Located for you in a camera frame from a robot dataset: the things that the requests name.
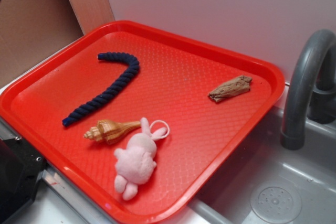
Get tan conch seashell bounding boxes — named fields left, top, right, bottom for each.
left=83, top=120, right=141, bottom=145

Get brown wood chip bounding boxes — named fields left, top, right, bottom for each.
left=207, top=75, right=253, bottom=103

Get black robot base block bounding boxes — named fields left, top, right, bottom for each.
left=1, top=138, right=46, bottom=223

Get brown cardboard panel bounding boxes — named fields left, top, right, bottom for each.
left=1, top=0, right=83, bottom=87

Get grey toy sink basin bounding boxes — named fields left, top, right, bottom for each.
left=190, top=108, right=335, bottom=223

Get red plastic tray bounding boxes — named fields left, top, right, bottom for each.
left=1, top=21, right=285, bottom=223

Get pink plush bunny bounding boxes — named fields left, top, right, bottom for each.
left=114, top=118, right=170, bottom=201

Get dark blue rope piece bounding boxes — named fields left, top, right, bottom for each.
left=61, top=52, right=141, bottom=127

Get grey toy faucet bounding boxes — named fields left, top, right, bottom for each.
left=280, top=29, right=335, bottom=150

